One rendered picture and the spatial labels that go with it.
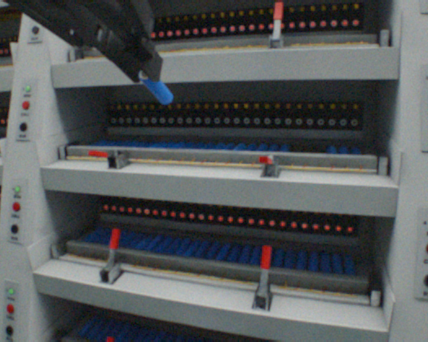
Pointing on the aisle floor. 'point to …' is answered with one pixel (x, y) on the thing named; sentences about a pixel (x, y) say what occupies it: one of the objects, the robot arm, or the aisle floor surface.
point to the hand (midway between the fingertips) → (134, 55)
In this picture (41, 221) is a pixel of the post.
